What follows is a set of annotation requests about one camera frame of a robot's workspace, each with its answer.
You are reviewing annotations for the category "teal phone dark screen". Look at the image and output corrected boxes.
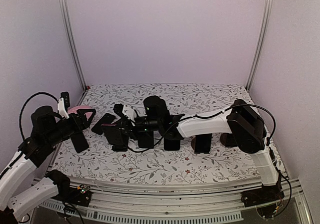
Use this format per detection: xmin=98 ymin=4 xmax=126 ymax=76
xmin=194 ymin=134 xmax=212 ymax=154

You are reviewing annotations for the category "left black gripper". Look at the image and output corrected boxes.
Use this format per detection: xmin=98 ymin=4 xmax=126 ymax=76
xmin=46 ymin=108 xmax=97 ymax=147

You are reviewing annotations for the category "right aluminium frame post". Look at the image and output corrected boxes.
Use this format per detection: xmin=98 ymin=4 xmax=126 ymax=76
xmin=245 ymin=0 xmax=273 ymax=92

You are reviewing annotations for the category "black phone face down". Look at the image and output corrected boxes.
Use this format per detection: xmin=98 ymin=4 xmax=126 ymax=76
xmin=91 ymin=113 xmax=116 ymax=135

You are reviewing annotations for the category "left aluminium frame post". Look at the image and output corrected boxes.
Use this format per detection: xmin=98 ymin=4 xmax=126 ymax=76
xmin=59 ymin=0 xmax=87 ymax=91

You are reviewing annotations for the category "aluminium frame post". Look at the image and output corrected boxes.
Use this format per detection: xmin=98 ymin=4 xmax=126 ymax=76
xmin=59 ymin=0 xmax=87 ymax=91
xmin=245 ymin=0 xmax=273 ymax=92

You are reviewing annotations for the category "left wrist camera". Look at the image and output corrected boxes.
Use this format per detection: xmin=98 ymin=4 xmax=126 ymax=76
xmin=57 ymin=91 xmax=70 ymax=119

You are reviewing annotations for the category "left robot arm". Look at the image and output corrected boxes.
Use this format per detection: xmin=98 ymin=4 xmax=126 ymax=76
xmin=0 ymin=106 xmax=96 ymax=224

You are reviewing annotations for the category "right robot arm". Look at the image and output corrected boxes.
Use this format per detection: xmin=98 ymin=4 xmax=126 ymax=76
xmin=113 ymin=96 xmax=280 ymax=202

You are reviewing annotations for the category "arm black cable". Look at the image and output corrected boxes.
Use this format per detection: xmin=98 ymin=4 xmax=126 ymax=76
xmin=127 ymin=104 xmax=293 ymax=210
xmin=18 ymin=92 xmax=61 ymax=140

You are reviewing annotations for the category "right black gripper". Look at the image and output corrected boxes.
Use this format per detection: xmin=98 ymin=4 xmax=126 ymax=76
xmin=111 ymin=116 xmax=161 ymax=141

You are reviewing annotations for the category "black phone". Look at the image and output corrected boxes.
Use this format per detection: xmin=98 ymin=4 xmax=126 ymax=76
xmin=225 ymin=133 xmax=238 ymax=148
xmin=70 ymin=132 xmax=89 ymax=153

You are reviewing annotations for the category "dark round base stand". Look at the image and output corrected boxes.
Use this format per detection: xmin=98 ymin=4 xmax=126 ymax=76
xmin=191 ymin=137 xmax=196 ymax=149

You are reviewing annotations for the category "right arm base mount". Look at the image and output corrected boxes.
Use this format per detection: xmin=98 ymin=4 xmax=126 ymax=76
xmin=240 ymin=186 xmax=292 ymax=220

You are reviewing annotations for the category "black folding phone stand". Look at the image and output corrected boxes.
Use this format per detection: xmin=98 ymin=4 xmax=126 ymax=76
xmin=102 ymin=127 xmax=129 ymax=152

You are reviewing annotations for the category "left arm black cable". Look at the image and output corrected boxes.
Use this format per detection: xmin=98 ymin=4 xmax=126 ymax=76
xmin=18 ymin=92 xmax=61 ymax=140

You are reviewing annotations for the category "blue phone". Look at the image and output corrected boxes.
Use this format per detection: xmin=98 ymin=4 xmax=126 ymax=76
xmin=137 ymin=132 xmax=154 ymax=149
xmin=163 ymin=139 xmax=181 ymax=151

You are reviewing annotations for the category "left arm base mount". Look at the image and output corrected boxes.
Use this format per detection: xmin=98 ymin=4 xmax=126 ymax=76
xmin=45 ymin=170 xmax=92 ymax=207

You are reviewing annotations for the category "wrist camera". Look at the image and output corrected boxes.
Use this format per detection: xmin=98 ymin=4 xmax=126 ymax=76
xmin=57 ymin=91 xmax=70 ymax=119
xmin=113 ymin=104 xmax=137 ymax=121

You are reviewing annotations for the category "wooden round base stand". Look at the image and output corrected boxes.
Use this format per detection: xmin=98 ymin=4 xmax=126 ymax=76
xmin=220 ymin=133 xmax=228 ymax=145

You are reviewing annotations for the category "floral table mat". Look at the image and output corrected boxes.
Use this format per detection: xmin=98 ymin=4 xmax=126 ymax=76
xmin=53 ymin=83 xmax=283 ymax=185

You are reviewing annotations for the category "pink round dish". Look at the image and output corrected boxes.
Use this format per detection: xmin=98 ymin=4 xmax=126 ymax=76
xmin=67 ymin=105 xmax=91 ymax=114

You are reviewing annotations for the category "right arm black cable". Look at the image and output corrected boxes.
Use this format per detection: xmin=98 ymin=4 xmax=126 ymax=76
xmin=127 ymin=104 xmax=293 ymax=210

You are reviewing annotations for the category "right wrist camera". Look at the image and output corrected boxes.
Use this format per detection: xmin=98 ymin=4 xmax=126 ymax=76
xmin=113 ymin=104 xmax=137 ymax=121

